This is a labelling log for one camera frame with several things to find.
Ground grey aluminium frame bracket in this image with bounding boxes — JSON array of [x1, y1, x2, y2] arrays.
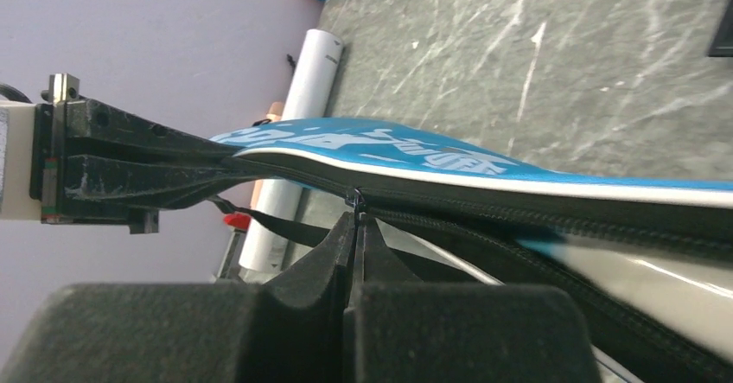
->
[[214, 229, 246, 282]]

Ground white shuttlecock tube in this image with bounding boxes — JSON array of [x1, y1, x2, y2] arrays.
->
[[239, 29, 344, 272]]

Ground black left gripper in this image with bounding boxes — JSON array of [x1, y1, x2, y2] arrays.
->
[[29, 73, 268, 234]]

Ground blue racket bag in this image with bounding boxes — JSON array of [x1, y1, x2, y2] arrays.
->
[[214, 118, 732, 382]]

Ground black white chessboard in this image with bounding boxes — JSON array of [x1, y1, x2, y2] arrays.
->
[[706, 0, 733, 58]]

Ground blue racket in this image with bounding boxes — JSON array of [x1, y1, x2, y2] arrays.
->
[[519, 235, 732, 361]]

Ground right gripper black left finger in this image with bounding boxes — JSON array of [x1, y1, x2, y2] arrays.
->
[[1, 213, 354, 382]]

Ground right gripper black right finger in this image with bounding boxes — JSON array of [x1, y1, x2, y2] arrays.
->
[[343, 217, 601, 382]]

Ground red clamp knob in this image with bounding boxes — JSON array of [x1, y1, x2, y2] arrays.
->
[[223, 213, 252, 232]]

